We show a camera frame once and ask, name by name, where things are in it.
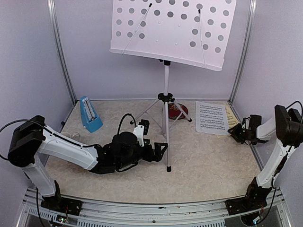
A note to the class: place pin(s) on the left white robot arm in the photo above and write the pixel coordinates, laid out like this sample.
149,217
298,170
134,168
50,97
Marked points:
33,137

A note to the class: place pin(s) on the red floral plate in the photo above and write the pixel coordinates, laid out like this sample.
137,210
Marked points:
174,112

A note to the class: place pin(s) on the silver tripod stand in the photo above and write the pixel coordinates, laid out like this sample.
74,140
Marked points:
166,98

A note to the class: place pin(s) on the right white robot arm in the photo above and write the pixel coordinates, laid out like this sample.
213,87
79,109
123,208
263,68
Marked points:
287,126

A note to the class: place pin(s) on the yellowed sheet music page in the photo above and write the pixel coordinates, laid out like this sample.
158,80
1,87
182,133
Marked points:
230,118

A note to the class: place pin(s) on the front aluminium rail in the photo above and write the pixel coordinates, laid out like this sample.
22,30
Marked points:
94,213

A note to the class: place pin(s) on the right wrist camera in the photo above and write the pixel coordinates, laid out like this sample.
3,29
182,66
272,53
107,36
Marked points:
245,123

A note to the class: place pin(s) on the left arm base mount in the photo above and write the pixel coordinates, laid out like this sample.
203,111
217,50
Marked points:
62,205

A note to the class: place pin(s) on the white sheet music page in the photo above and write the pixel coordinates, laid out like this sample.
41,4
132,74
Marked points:
211,119

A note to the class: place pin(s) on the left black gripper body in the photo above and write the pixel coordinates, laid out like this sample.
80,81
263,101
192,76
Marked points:
148,156

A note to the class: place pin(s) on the white perforated music stand desk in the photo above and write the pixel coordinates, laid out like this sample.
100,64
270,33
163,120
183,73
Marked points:
191,32

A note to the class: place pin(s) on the blue metronome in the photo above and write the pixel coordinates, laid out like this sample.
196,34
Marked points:
90,119

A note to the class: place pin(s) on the cream dragon mug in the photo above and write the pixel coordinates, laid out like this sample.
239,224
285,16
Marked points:
75,136

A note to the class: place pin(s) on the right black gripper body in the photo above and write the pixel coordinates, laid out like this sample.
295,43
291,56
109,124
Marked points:
245,135

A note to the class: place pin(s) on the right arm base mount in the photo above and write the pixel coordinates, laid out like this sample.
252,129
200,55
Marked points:
241,205

